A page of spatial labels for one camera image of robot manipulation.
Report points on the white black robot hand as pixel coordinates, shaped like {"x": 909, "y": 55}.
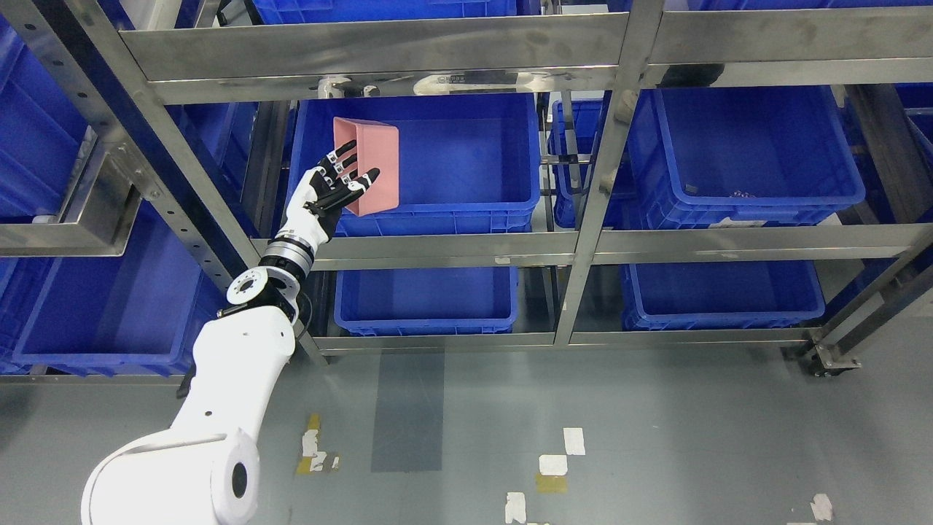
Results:
{"x": 324, "y": 191}

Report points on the pink plastic storage box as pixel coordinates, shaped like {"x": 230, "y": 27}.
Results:
{"x": 377, "y": 146}

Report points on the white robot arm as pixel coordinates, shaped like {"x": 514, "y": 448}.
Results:
{"x": 204, "y": 468}

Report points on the steel shelf rack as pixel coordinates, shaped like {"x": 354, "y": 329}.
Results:
{"x": 199, "y": 122}

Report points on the blue bin lower middle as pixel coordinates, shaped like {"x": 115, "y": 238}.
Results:
{"x": 427, "y": 301}

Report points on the blue target bin middle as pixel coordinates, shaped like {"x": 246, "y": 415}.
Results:
{"x": 469, "y": 164}

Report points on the blue bin large left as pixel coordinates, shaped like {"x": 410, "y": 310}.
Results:
{"x": 139, "y": 313}

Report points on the blue bin lower right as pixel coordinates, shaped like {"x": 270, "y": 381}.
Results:
{"x": 757, "y": 294}

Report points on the blue bin upper right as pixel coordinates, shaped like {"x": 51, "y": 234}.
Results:
{"x": 724, "y": 157}

